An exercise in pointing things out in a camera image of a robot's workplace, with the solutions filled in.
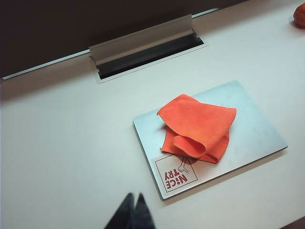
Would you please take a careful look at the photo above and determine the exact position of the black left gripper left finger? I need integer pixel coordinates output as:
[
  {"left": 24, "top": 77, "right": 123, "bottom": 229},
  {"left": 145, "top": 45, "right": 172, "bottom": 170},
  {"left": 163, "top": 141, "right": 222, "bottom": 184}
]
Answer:
[{"left": 104, "top": 192, "right": 135, "bottom": 229}]

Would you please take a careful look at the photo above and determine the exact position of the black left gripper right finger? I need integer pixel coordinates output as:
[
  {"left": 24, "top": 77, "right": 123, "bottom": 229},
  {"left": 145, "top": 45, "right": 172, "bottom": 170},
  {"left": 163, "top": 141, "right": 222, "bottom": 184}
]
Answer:
[{"left": 130, "top": 192, "right": 157, "bottom": 229}]

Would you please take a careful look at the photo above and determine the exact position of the orange microfibre rag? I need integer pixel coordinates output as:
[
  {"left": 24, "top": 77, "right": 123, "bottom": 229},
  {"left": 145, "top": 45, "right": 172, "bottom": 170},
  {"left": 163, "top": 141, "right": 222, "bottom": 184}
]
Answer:
[{"left": 156, "top": 94, "right": 237, "bottom": 165}]

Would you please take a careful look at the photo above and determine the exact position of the red white laptop sticker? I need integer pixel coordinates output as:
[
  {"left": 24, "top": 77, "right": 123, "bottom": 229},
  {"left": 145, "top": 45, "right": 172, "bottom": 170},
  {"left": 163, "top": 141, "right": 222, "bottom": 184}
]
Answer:
[{"left": 154, "top": 155, "right": 199, "bottom": 193}]

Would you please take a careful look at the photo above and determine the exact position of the silver closed laptop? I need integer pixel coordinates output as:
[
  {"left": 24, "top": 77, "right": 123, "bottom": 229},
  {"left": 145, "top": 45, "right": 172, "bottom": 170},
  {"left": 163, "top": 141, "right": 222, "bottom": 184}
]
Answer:
[{"left": 132, "top": 80, "right": 288, "bottom": 202}]

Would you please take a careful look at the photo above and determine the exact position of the grey felt desk divider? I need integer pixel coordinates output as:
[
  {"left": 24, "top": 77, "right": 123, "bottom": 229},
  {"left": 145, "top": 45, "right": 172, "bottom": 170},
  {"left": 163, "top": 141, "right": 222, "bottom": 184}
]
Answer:
[{"left": 0, "top": 0, "right": 220, "bottom": 78}]

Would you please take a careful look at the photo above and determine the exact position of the orange tangerine fruit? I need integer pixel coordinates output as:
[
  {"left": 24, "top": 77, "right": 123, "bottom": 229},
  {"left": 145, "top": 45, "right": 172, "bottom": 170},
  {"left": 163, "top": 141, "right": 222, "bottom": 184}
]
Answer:
[{"left": 293, "top": 3, "right": 305, "bottom": 27}]

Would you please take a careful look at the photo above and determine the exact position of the aluminium cable tray flap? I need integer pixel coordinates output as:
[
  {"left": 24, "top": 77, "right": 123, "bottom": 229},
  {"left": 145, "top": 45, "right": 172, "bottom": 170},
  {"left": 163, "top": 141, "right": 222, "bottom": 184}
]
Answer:
[{"left": 88, "top": 13, "right": 208, "bottom": 84}]

